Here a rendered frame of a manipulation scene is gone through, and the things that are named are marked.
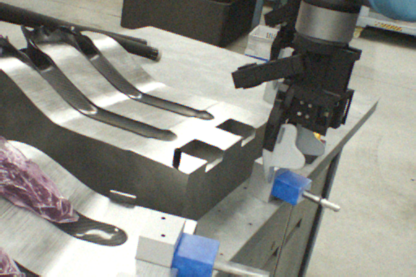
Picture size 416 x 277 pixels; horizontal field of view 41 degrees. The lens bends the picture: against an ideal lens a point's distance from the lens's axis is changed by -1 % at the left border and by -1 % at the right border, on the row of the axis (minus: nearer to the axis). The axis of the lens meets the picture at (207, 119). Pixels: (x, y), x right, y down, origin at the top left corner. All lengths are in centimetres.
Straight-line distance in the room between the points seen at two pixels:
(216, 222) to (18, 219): 28
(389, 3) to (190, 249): 32
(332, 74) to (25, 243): 42
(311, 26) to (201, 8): 400
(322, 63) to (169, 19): 410
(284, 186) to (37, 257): 38
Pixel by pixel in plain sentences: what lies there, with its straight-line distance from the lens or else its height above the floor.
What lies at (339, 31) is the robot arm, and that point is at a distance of 72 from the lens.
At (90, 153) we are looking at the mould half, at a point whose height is 86.
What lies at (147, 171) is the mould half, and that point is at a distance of 69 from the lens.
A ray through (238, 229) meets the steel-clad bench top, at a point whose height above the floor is 80.
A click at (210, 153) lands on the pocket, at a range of 75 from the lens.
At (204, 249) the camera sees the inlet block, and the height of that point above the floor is 87.
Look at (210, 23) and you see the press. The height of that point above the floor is 21.
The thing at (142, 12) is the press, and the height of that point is 17.
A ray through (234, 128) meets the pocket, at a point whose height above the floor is 88.
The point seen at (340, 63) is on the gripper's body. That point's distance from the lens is 73.
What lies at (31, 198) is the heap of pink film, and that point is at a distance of 59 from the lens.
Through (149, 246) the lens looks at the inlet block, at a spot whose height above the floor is 87.
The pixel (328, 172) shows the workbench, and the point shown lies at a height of 59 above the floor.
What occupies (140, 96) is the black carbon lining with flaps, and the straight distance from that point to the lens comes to 90.
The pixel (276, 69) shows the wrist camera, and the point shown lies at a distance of 77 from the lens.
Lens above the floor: 119
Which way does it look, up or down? 22 degrees down
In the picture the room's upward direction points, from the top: 11 degrees clockwise
